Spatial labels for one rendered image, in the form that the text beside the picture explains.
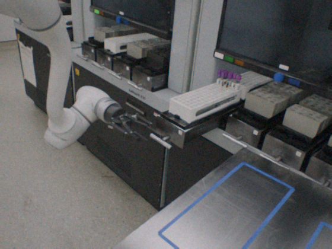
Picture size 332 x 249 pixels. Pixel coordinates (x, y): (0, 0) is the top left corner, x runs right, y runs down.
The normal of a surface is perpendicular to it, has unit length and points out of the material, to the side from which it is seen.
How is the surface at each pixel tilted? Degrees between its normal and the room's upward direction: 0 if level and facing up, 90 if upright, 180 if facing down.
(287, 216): 0
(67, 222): 0
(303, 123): 90
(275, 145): 90
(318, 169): 90
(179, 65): 90
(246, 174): 0
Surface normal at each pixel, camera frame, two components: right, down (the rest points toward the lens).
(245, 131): -0.72, 0.29
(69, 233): 0.08, -0.86
